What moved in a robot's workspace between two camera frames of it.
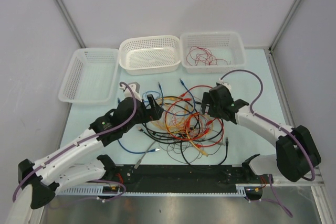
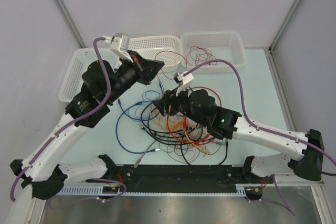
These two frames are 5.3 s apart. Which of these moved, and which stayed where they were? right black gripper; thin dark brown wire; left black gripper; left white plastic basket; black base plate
Moved: left black gripper; right black gripper
Stayed: left white plastic basket; thin dark brown wire; black base plate
